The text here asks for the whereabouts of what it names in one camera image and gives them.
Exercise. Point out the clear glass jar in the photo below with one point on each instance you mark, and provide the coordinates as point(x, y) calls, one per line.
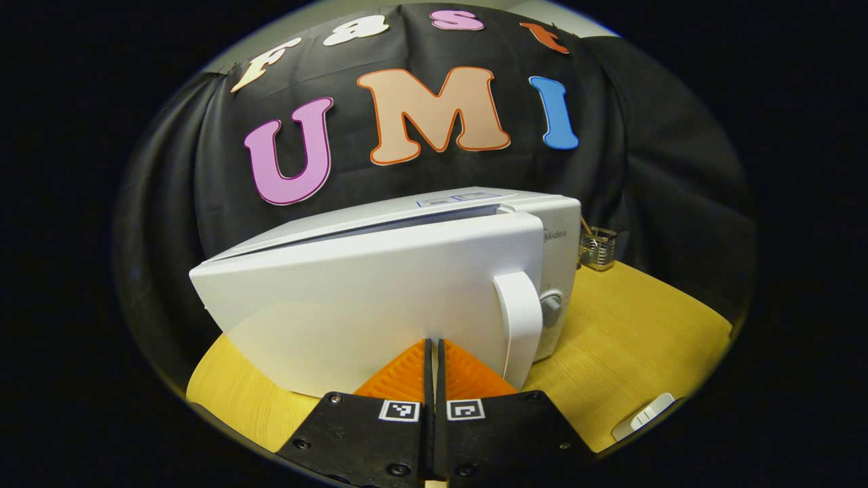
point(599, 249)

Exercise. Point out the wooden stick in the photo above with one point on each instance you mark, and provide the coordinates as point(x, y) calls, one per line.
point(586, 224)

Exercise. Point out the white microwave oven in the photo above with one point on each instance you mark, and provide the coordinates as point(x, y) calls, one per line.
point(373, 291)

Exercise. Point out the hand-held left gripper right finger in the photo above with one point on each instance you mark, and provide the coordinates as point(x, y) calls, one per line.
point(502, 440)

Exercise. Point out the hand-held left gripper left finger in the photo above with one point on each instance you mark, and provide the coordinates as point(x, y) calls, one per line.
point(366, 440)

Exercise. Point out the black backdrop cloth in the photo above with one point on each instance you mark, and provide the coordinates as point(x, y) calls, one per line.
point(169, 203)

